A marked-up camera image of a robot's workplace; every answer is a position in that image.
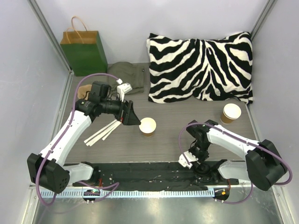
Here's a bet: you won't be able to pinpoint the brown paper coffee cup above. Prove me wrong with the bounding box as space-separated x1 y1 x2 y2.
139 118 157 137

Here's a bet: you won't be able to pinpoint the brown paper cups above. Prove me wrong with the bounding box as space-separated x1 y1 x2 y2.
221 103 242 124

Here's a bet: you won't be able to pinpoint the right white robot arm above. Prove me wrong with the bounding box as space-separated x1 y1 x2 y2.
179 120 290 191

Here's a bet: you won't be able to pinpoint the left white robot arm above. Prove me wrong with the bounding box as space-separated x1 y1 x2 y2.
27 81 141 194

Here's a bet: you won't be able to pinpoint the white paper straw upper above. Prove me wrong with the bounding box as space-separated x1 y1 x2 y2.
102 121 121 140

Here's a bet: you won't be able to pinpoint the white paper straw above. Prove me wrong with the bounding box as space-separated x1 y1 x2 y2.
86 130 106 146
84 120 121 146
102 121 121 140

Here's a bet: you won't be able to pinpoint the white paper straw middle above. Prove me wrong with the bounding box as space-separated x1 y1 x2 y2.
84 120 121 146

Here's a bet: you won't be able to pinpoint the olive green folded cloth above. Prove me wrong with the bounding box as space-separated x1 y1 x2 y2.
107 62 145 94

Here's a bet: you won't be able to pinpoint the white paper straw lower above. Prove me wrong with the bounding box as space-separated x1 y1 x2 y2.
86 130 106 146

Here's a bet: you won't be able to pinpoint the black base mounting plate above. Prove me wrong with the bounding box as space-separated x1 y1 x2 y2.
84 161 238 187

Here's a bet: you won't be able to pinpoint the brown pulp cup carrier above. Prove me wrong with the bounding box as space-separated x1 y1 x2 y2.
77 84 92 100

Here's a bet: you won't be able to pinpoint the green paper gift bag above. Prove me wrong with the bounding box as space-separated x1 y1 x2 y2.
60 16 108 77

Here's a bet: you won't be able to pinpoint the zebra print pillow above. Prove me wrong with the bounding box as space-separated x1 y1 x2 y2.
146 32 253 105

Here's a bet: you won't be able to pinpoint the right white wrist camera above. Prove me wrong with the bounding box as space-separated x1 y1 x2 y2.
178 151 198 169

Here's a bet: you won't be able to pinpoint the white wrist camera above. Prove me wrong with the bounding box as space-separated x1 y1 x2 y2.
116 78 132 102
178 151 198 169

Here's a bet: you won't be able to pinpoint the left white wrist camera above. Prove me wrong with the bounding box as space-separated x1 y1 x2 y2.
116 78 132 102

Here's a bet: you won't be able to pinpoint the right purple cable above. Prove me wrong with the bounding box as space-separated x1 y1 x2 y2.
178 123 294 205

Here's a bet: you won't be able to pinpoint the purple cable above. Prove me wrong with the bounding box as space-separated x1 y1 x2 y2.
36 72 121 206
178 123 294 205

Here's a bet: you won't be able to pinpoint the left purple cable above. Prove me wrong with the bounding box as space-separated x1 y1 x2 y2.
36 72 121 206

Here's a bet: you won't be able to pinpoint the aluminium front rail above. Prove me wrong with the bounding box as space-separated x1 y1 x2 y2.
29 182 286 199

